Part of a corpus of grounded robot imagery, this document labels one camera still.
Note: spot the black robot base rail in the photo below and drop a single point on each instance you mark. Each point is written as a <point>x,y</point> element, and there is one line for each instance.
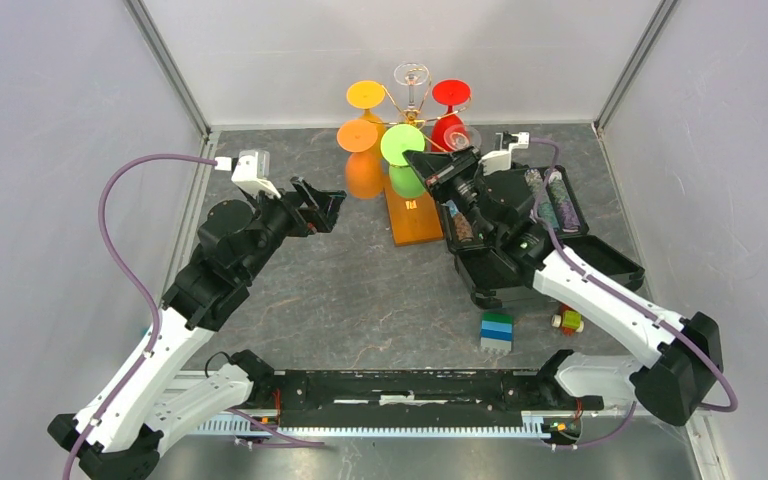
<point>412,398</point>

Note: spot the orange wine glass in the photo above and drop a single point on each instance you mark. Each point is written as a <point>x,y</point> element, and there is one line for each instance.
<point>363,173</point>

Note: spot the green wine glass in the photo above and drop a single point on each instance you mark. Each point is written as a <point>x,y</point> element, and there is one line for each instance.
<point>395,142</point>

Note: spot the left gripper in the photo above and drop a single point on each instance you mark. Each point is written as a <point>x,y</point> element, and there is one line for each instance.
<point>307,220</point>

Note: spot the gold wire wooden glass rack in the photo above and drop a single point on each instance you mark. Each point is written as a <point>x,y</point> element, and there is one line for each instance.
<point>415,221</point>

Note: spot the clear wine glass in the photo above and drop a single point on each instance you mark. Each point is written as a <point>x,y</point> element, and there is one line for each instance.
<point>459,137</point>
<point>412,75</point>

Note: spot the clear wine glass back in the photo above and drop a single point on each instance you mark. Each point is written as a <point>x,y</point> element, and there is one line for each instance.
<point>412,75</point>

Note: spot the yellow wine glass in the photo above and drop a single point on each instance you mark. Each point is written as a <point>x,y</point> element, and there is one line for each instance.
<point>365,95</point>

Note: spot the black poker chip case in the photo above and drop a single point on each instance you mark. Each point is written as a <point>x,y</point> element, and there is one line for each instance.
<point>526,219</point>

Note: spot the small colourful toy car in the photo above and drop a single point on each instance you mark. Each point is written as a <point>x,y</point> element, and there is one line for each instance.
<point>567,320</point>

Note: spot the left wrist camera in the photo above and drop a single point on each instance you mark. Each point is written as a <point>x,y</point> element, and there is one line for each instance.
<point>251,174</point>

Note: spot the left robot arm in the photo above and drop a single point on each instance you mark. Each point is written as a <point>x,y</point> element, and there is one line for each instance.
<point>127,428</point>

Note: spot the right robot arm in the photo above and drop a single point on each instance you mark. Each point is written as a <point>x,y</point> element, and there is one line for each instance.
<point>674,363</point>

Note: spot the blue green toy block stack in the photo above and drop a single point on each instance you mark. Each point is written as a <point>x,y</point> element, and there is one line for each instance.
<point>496,332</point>

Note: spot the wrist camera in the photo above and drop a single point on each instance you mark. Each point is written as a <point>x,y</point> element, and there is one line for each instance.
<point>251,174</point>
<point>500,158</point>

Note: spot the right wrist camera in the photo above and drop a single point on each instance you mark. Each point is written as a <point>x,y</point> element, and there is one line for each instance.
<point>500,158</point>

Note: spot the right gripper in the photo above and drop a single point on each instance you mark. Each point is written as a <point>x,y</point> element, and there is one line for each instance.
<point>429,164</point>

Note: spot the red wine glass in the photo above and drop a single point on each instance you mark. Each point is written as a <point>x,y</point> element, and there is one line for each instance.
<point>450,93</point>

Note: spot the clear wine glass front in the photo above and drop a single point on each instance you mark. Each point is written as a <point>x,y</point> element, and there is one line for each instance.
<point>459,137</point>

